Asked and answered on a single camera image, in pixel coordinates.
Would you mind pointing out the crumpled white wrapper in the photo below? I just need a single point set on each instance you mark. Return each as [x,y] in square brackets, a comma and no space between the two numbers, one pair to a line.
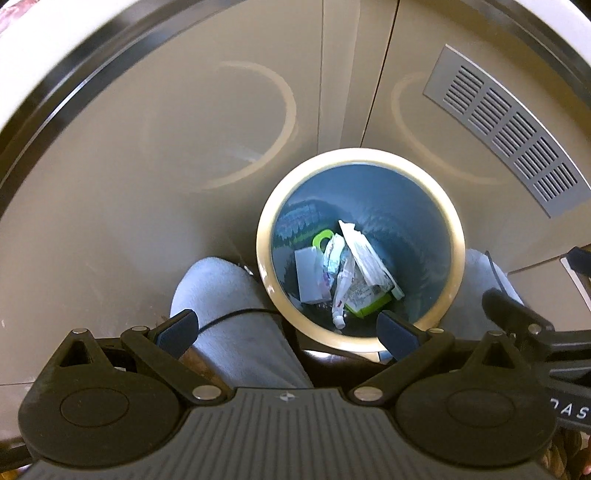
[364,254]

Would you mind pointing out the brown knit garment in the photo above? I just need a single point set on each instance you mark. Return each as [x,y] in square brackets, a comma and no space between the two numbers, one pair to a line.
[568,457]

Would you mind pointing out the crumpled pale blue wrapper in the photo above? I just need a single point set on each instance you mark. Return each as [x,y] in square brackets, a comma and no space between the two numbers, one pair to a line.
[333,258]

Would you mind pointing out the grey metal vent grille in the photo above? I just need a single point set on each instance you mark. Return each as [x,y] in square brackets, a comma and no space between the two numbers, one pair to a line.
[508,120]

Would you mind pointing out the blue trash bin cream rim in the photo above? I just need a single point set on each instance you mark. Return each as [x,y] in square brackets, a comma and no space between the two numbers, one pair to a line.
[415,221]

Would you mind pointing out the person's right leg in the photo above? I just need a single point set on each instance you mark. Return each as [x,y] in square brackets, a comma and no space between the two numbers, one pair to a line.
[480,286]

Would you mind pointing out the green white packet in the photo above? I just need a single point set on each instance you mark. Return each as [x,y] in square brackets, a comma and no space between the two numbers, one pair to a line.
[369,304]

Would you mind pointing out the person's left leg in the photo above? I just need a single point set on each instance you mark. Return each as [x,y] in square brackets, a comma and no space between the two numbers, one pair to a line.
[231,300]

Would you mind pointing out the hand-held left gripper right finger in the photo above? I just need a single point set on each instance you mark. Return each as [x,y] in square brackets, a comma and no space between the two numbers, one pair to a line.
[397,337]

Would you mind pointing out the white rectangular packet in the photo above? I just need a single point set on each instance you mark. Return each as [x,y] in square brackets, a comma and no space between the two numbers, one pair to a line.
[309,277]

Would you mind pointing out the white tube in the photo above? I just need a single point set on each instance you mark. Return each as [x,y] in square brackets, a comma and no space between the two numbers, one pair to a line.
[342,295]

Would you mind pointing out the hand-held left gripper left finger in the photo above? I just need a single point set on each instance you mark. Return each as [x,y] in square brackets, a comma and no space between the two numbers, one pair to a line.
[178,330]

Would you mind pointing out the beige cabinet door with vent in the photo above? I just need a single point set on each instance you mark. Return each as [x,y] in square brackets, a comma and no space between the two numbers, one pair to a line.
[415,55]

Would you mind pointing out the person's leg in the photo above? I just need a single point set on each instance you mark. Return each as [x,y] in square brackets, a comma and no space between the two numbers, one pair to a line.
[480,286]
[231,300]

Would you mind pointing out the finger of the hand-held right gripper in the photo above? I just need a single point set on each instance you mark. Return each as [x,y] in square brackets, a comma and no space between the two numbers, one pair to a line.
[517,316]
[582,263]

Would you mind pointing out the beige cabinet corner panel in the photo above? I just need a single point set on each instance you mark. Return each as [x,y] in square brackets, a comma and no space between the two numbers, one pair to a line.
[355,69]

